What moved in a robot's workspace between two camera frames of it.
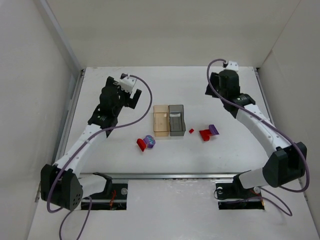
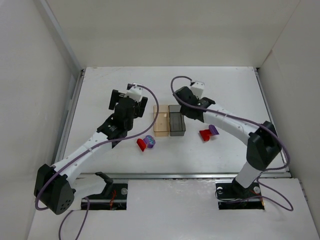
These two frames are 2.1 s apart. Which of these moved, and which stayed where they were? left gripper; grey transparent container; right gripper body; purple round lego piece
Moved: right gripper body; left gripper
Stayed: grey transparent container; purple round lego piece
